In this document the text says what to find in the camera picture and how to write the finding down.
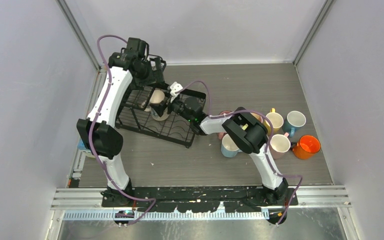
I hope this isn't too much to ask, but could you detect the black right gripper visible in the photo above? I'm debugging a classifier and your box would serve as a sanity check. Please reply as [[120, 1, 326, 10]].
[[150, 91, 194, 124]]

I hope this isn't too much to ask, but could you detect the cream cup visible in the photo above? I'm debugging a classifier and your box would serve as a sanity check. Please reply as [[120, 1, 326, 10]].
[[144, 89, 169, 121]]

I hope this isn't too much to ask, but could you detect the black wire dish rack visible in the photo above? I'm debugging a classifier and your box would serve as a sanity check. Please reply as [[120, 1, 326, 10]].
[[114, 56, 207, 149]]

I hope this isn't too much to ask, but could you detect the large pink mug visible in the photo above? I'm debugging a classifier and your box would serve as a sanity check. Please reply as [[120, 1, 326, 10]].
[[217, 110, 232, 140]]

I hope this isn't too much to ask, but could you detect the light blue cup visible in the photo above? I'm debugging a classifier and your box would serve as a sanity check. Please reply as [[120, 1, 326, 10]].
[[221, 134, 242, 158]]

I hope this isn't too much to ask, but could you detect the yellow mug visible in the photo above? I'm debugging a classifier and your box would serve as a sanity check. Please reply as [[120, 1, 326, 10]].
[[263, 108, 284, 135]]

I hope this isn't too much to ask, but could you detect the pink cup rack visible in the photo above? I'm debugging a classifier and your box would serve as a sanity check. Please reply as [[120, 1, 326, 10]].
[[269, 132, 291, 160]]

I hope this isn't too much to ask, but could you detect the blue floral mug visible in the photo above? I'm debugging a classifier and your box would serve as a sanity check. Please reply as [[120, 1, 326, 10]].
[[282, 110, 307, 138]]

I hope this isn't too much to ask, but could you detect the orange cup tier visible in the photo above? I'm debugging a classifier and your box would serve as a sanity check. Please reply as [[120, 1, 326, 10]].
[[291, 135, 322, 160]]

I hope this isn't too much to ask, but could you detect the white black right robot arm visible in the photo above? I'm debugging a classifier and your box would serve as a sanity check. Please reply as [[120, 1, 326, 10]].
[[149, 97, 289, 205]]

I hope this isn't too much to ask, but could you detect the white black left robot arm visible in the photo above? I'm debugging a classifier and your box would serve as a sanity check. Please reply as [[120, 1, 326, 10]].
[[76, 34, 161, 207]]

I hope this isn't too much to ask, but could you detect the colourful toy block pile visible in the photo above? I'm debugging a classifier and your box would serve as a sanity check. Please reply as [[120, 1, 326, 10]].
[[77, 139, 95, 158]]

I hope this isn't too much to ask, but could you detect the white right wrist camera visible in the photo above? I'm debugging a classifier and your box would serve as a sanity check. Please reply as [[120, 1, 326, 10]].
[[168, 81, 183, 98]]

